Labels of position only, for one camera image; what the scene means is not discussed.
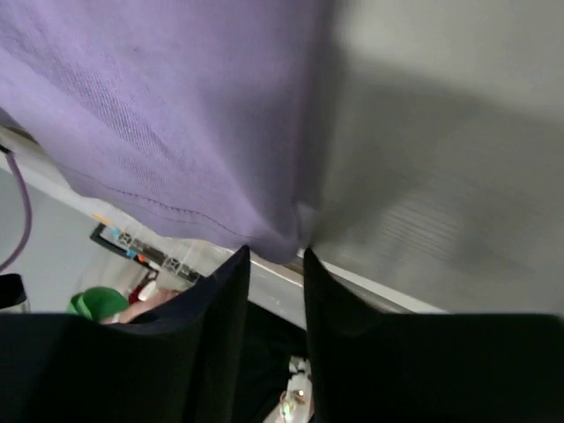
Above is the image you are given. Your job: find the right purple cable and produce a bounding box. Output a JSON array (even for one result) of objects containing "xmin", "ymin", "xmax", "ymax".
[{"xmin": 0, "ymin": 149, "xmax": 33, "ymax": 273}]

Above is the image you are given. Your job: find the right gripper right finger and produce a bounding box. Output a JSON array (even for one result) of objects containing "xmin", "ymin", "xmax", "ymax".
[{"xmin": 303, "ymin": 250, "xmax": 563, "ymax": 422}]

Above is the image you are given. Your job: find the green round object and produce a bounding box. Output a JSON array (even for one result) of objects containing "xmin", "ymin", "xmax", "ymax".
[{"xmin": 66, "ymin": 286, "xmax": 129, "ymax": 322}]

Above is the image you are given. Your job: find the lavender t shirt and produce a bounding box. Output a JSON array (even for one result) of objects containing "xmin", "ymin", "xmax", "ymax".
[{"xmin": 1, "ymin": 1, "xmax": 332, "ymax": 263}]

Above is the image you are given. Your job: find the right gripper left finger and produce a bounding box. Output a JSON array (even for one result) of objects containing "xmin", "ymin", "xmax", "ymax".
[{"xmin": 1, "ymin": 248, "xmax": 250, "ymax": 422}]

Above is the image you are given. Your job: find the aluminium frame with connectors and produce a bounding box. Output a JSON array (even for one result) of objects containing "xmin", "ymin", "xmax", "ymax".
[{"xmin": 90, "ymin": 223, "xmax": 204, "ymax": 284}]

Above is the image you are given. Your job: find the aluminium table frame rail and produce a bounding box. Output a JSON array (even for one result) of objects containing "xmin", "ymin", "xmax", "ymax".
[{"xmin": 0, "ymin": 127, "xmax": 446, "ymax": 330}]

